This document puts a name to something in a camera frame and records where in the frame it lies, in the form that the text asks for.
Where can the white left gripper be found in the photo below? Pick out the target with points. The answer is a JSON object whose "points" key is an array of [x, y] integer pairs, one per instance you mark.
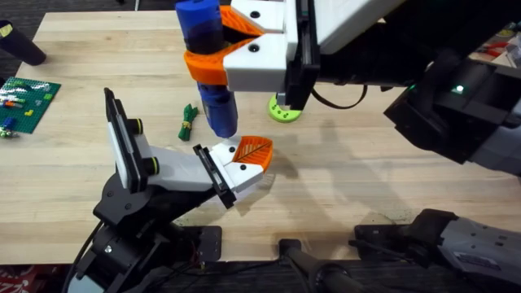
{"points": [[179, 171]]}

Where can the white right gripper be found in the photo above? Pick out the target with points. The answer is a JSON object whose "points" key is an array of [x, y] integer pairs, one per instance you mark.
{"points": [[350, 24]]}

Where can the blue electric screwdriver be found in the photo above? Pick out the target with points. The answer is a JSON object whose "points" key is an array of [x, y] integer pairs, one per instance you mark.
{"points": [[201, 20]]}

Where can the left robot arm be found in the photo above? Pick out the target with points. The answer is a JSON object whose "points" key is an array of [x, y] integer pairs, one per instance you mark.
{"points": [[122, 260]]}

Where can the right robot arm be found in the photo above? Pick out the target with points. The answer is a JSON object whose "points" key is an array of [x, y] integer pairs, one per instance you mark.
{"points": [[468, 244]]}

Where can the green toy vegetable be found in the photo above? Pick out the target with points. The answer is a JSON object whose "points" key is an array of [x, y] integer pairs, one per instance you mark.
{"points": [[187, 122]]}

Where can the green disc with holes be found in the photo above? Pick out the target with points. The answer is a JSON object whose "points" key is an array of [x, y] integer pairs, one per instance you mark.
{"points": [[281, 116]]}

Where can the black stand pole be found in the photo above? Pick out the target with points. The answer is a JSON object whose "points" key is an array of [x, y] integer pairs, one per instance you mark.
{"points": [[301, 260]]}

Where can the black left wrist plate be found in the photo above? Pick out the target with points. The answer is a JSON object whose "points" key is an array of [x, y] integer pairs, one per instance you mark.
{"points": [[122, 138]]}

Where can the green board with toy blocks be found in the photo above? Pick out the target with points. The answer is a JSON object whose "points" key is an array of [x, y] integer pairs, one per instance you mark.
{"points": [[36, 101]]}

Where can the black cylinder with yellow label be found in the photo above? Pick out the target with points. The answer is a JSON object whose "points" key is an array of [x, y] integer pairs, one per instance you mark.
{"points": [[22, 46]]}

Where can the red printed package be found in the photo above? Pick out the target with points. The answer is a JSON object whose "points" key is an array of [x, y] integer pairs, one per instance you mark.
{"points": [[16, 281]]}

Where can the black mounting rail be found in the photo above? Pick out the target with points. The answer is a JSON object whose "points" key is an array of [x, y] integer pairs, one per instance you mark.
{"points": [[244, 281]]}

